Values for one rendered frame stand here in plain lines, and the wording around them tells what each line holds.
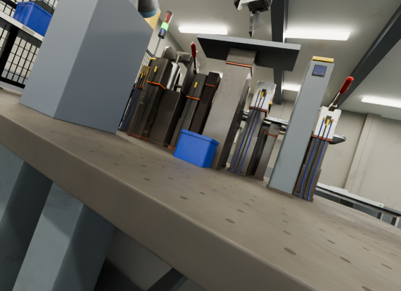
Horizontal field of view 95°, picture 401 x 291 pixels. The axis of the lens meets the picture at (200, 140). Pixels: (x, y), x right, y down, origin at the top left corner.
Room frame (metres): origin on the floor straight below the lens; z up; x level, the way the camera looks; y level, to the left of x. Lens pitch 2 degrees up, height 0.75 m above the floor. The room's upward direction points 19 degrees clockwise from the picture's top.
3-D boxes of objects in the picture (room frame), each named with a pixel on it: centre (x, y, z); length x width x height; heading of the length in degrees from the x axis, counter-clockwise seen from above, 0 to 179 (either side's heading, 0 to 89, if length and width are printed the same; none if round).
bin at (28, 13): (1.06, 1.02, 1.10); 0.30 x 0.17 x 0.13; 156
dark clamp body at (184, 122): (0.87, 0.09, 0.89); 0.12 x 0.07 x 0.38; 160
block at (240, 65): (0.69, -0.05, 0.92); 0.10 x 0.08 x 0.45; 70
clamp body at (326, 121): (0.72, -0.44, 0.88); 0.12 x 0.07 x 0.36; 160
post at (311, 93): (0.61, -0.30, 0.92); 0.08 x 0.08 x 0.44; 70
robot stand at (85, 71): (0.60, 0.42, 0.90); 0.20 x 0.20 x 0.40; 65
